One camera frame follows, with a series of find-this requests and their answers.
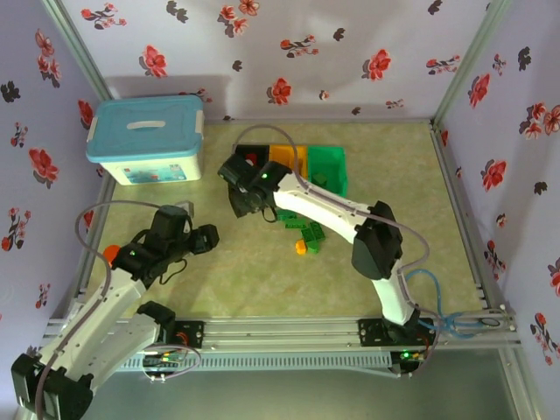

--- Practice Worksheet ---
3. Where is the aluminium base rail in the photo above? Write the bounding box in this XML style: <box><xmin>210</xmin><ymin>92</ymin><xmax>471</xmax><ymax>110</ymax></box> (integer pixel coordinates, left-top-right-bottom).
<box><xmin>43</xmin><ymin>317</ymin><xmax>522</xmax><ymax>351</ymax></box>

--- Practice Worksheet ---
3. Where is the blue tube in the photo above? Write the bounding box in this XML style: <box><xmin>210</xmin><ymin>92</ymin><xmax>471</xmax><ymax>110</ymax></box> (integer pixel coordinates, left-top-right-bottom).
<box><xmin>404</xmin><ymin>267</ymin><xmax>470</xmax><ymax>341</ymax></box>

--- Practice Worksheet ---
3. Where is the green plastic bin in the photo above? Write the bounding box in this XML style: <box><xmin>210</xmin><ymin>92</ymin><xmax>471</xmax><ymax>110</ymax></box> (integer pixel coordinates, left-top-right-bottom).
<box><xmin>305</xmin><ymin>145</ymin><xmax>350</xmax><ymax>198</ymax></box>

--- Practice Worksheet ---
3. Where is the left controller circuit board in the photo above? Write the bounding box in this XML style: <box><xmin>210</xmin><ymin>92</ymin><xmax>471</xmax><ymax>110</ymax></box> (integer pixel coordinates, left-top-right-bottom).
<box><xmin>143</xmin><ymin>352</ymin><xmax>185</xmax><ymax>369</ymax></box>

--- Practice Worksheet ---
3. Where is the grey slotted cable duct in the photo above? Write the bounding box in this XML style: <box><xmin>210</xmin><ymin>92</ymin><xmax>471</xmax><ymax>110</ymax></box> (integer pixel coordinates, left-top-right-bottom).
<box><xmin>117</xmin><ymin>352</ymin><xmax>393</xmax><ymax>373</ymax></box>

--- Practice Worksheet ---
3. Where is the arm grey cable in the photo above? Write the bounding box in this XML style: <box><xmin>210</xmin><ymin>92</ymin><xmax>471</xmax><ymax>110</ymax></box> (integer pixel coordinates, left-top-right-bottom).
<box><xmin>34</xmin><ymin>199</ymin><xmax>196</xmax><ymax>419</ymax></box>
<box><xmin>234</xmin><ymin>124</ymin><xmax>431</xmax><ymax>316</ymax></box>

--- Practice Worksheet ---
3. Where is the left base grey cable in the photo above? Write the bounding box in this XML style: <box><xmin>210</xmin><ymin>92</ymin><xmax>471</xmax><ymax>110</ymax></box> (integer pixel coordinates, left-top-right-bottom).
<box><xmin>140</xmin><ymin>345</ymin><xmax>203</xmax><ymax>385</ymax></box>

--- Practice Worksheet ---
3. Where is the blue lidded storage box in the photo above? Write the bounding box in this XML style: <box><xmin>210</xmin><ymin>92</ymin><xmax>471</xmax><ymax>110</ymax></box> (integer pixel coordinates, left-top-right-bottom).
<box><xmin>85</xmin><ymin>94</ymin><xmax>206</xmax><ymax>187</ymax></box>

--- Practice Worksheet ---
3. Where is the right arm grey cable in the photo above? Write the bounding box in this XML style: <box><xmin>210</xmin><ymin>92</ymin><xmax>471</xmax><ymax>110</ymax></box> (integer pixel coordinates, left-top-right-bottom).
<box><xmin>234</xmin><ymin>124</ymin><xmax>431</xmax><ymax>316</ymax></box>

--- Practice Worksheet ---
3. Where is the right base grey cable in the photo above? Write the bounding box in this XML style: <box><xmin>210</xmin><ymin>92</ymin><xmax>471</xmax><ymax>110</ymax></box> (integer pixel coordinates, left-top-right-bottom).
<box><xmin>349</xmin><ymin>327</ymin><xmax>454</xmax><ymax>380</ymax></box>

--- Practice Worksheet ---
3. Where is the controller circuit board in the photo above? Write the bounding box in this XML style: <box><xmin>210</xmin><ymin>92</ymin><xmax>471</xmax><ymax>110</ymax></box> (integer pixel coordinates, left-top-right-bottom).
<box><xmin>391</xmin><ymin>347</ymin><xmax>425</xmax><ymax>378</ymax></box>
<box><xmin>143</xmin><ymin>352</ymin><xmax>185</xmax><ymax>369</ymax></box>

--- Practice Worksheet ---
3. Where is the aluminium rear rail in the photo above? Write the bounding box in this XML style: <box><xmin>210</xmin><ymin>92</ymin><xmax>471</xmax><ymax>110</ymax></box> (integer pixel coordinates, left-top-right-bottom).
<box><xmin>205</xmin><ymin>118</ymin><xmax>435</xmax><ymax>127</ymax></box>

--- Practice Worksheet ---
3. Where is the aluminium frame post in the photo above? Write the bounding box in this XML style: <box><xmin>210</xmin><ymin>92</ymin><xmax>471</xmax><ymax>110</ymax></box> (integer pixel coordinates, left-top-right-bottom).
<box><xmin>41</xmin><ymin>0</ymin><xmax>114</xmax><ymax>101</ymax></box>
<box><xmin>430</xmin><ymin>0</ymin><xmax>516</xmax><ymax>128</ymax></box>

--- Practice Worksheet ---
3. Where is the aluminium side rail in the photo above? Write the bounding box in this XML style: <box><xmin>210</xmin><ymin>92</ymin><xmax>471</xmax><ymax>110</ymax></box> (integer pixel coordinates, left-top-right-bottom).
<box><xmin>72</xmin><ymin>174</ymin><xmax>118</xmax><ymax>316</ymax></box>
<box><xmin>430</xmin><ymin>122</ymin><xmax>508</xmax><ymax>316</ymax></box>

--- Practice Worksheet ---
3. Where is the base grey cable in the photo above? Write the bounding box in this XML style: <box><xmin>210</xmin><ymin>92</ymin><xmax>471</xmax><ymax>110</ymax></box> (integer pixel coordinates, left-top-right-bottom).
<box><xmin>349</xmin><ymin>327</ymin><xmax>454</xmax><ymax>380</ymax></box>
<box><xmin>140</xmin><ymin>345</ymin><xmax>203</xmax><ymax>385</ymax></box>

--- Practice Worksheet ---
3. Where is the black plastic bin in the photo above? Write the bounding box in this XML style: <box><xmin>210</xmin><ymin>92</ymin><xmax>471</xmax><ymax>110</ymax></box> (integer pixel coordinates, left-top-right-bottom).
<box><xmin>234</xmin><ymin>143</ymin><xmax>270</xmax><ymax>172</ymax></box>

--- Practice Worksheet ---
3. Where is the right controller circuit board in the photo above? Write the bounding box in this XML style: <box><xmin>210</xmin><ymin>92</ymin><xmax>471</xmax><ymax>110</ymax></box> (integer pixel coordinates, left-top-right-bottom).
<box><xmin>391</xmin><ymin>347</ymin><xmax>425</xmax><ymax>378</ymax></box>

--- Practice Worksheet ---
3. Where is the left arm grey cable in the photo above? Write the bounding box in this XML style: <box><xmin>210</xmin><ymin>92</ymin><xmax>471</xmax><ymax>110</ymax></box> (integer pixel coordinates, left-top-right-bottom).
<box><xmin>34</xmin><ymin>199</ymin><xmax>196</xmax><ymax>419</ymax></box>

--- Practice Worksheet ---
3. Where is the large green lego plate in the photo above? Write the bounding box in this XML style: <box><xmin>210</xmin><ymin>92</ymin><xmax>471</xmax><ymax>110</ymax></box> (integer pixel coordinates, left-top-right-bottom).
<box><xmin>301</xmin><ymin>221</ymin><xmax>328</xmax><ymax>242</ymax></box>

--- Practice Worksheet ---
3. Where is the yellow plastic bin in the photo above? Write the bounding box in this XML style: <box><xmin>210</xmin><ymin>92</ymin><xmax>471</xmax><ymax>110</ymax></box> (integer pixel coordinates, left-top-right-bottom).
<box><xmin>268</xmin><ymin>143</ymin><xmax>310</xmax><ymax>180</ymax></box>

